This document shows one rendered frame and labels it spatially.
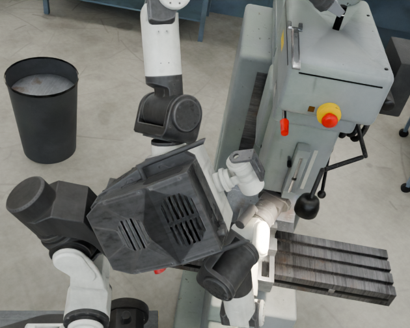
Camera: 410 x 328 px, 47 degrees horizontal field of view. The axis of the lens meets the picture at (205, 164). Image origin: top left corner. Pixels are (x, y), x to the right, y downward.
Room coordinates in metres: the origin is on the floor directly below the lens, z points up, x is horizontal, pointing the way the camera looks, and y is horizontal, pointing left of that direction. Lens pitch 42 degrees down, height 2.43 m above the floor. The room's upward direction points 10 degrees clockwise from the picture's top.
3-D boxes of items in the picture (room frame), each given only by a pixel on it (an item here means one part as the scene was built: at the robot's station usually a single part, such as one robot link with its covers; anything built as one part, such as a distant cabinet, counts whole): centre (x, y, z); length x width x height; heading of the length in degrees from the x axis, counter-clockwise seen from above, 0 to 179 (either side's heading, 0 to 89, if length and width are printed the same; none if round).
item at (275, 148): (1.26, -0.29, 1.47); 0.21 x 0.19 x 0.32; 90
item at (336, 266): (1.25, -0.22, 0.87); 1.24 x 0.23 x 0.08; 90
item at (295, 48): (1.10, -0.17, 1.89); 0.24 x 0.04 x 0.01; 179
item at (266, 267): (1.22, -0.26, 0.96); 0.35 x 0.15 x 0.11; 0
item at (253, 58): (1.87, -0.29, 0.78); 0.50 x 0.47 x 1.56; 0
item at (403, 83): (1.55, -0.62, 1.62); 0.20 x 0.09 x 0.21; 0
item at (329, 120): (1.00, -0.29, 1.76); 0.04 x 0.03 x 0.04; 90
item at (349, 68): (1.27, -0.29, 1.81); 0.47 x 0.26 x 0.16; 0
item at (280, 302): (1.25, -0.29, 0.77); 0.50 x 0.35 x 0.12; 0
